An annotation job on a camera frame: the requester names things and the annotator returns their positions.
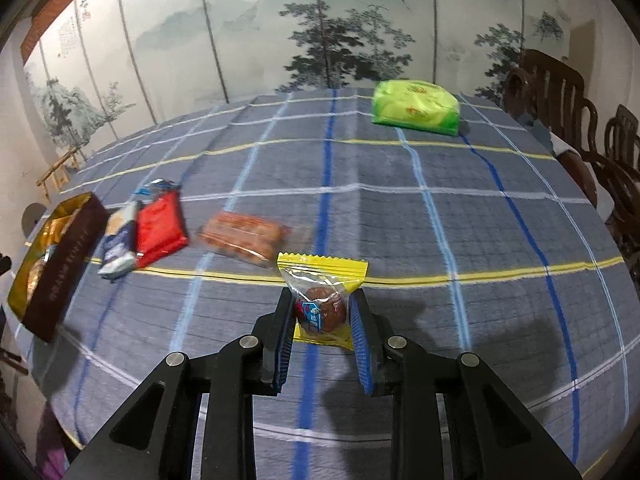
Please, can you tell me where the blue soda cracker pack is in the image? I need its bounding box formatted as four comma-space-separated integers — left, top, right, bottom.
98, 200, 142, 282

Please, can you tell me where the yellow cake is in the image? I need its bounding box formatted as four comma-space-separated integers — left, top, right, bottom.
277, 252, 369, 350

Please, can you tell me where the blue dark candy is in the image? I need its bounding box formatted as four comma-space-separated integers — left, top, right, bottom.
134, 178, 181, 202

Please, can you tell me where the clear fried twist snack bag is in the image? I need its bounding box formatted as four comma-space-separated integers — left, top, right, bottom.
26, 254, 49, 302

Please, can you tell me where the purple sleeved forearm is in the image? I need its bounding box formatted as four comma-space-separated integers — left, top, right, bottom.
35, 404, 68, 480

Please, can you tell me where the blue plaid tablecloth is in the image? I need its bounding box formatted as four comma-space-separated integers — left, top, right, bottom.
10, 89, 639, 479

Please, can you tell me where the gold and maroon toffee tin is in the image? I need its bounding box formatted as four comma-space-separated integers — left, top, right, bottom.
6, 192, 110, 342

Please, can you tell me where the red snack packet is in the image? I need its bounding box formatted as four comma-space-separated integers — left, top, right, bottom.
136, 190, 190, 269

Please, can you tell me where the clear orange cracker pack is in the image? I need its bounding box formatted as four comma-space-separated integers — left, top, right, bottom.
196, 210, 292, 266

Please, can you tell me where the round stone disc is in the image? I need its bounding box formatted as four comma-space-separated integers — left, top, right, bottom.
21, 203, 47, 238

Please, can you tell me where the small bamboo stool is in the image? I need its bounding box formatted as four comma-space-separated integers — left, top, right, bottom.
36, 146, 80, 205

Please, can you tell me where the dark wooden chair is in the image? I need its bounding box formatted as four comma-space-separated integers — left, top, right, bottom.
554, 104, 640, 281
502, 49, 598, 155

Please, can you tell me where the green tissue pack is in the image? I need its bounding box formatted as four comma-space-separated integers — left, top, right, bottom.
371, 79, 460, 136

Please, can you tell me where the painted folding screen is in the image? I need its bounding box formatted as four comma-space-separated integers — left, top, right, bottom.
20, 0, 570, 153

